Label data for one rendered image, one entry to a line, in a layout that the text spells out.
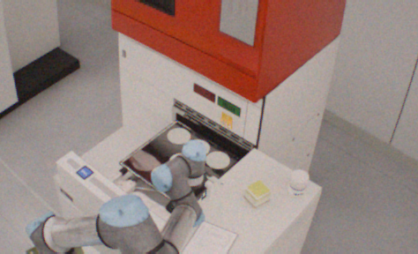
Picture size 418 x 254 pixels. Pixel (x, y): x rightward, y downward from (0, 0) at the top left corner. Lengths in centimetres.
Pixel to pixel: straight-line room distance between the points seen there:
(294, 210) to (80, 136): 204
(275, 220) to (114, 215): 86
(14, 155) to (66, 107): 61
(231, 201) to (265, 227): 18
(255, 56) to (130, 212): 87
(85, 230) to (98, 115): 249
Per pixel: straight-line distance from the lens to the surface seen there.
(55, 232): 154
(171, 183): 163
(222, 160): 225
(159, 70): 240
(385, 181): 366
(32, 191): 341
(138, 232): 127
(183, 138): 234
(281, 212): 201
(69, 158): 220
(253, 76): 196
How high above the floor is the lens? 250
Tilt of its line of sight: 42 degrees down
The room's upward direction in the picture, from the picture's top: 4 degrees clockwise
